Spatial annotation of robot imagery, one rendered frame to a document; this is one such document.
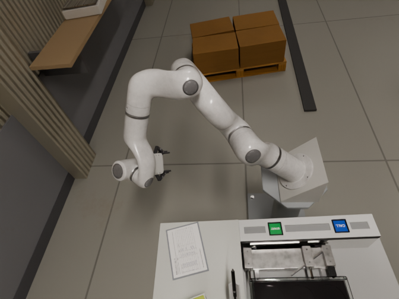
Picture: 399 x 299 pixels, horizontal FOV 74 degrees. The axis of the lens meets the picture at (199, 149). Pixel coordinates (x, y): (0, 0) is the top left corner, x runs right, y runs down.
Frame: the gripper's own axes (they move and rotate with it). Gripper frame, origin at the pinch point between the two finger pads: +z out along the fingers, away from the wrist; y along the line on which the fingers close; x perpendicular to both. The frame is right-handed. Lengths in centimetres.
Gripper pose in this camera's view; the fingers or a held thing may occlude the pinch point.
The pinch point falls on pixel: (167, 161)
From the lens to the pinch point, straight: 134.3
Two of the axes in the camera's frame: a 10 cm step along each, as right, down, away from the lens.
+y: 0.7, 10.0, 0.5
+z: 5.2, -0.8, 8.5
